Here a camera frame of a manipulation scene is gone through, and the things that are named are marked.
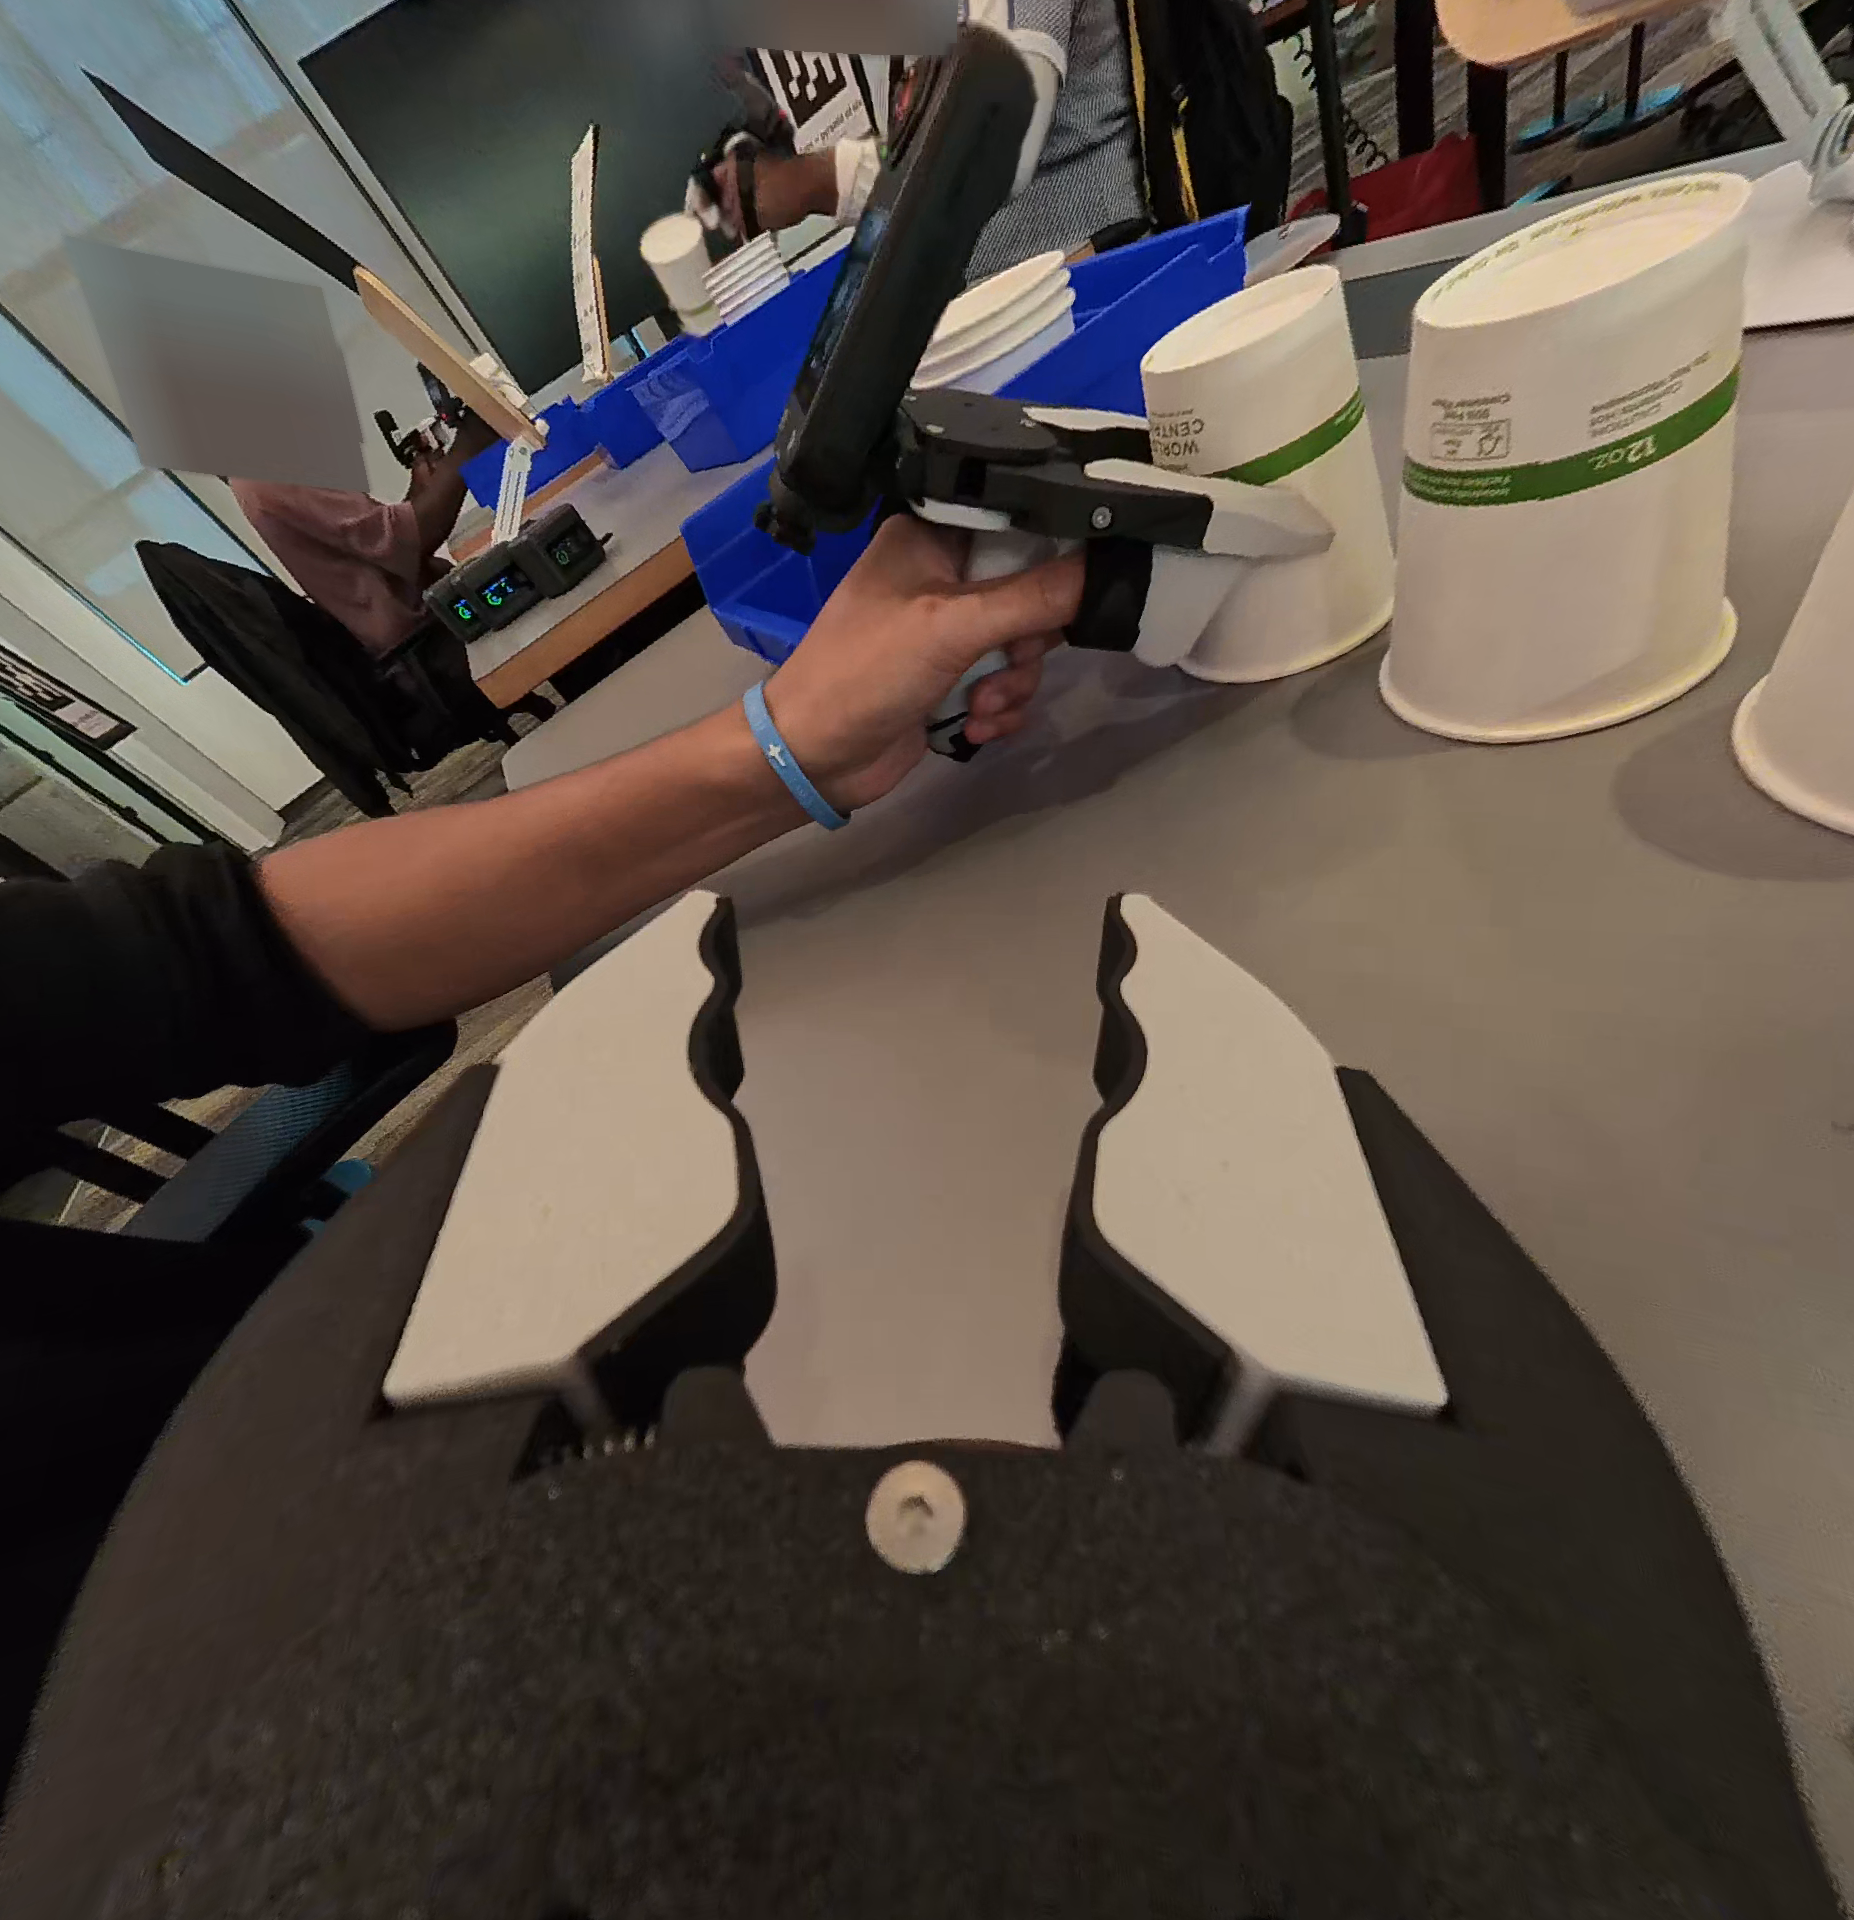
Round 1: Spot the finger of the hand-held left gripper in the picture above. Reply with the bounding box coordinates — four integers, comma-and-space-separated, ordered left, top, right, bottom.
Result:
1127, 456, 1338, 672
1018, 401, 1162, 469

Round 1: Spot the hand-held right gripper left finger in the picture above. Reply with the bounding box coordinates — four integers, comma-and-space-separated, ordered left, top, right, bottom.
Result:
379, 888, 780, 1453

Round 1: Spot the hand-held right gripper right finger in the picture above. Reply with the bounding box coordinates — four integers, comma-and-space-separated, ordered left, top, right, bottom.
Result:
1053, 892, 1454, 1457

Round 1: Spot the white paper cup green band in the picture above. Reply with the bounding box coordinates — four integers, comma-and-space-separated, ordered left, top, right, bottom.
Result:
1731, 418, 1854, 846
1138, 270, 1400, 685
1374, 171, 1756, 747

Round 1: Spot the stack of white paper cups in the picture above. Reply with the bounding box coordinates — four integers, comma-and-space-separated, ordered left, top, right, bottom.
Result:
637, 212, 798, 338
909, 249, 1084, 395

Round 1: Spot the blue plastic bin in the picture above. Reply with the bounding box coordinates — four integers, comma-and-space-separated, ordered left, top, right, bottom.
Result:
625, 244, 855, 477
459, 395, 647, 517
678, 207, 1253, 670

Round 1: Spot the person's left forearm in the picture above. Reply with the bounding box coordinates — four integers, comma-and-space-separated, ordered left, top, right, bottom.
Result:
0, 662, 811, 1211

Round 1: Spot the person's left hand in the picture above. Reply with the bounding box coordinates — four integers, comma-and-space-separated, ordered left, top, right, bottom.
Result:
761, 511, 1092, 823

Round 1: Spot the white standing card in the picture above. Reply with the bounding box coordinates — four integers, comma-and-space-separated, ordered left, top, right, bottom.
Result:
566, 124, 617, 386

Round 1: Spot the dark hanging cloth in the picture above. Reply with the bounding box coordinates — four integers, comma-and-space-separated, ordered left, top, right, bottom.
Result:
1120, 0, 1299, 236

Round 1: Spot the black chair armrest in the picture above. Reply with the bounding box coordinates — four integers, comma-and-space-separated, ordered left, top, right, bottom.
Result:
56, 1031, 453, 1250

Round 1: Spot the red bag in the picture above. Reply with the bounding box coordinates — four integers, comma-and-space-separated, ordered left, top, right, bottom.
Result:
1283, 133, 1487, 244

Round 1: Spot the blue wristband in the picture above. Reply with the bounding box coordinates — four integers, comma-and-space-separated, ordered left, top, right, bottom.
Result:
740, 674, 855, 835

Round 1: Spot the black jacket on chair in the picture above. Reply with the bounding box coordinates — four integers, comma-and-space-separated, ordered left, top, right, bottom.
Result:
132, 537, 482, 823

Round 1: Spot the white adjustable stand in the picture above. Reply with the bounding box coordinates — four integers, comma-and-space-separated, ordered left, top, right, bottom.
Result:
1712, 0, 1854, 334

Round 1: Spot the black angled panel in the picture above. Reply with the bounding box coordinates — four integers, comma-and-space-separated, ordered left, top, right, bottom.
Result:
83, 68, 370, 296

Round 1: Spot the small sign on tripod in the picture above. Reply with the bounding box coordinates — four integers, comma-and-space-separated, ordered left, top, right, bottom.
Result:
0, 625, 141, 755

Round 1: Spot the dark wall screen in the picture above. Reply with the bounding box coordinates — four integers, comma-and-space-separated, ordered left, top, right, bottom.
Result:
294, 0, 903, 395

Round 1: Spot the coiled black cable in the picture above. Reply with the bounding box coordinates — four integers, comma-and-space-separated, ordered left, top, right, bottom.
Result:
1283, 28, 1389, 178

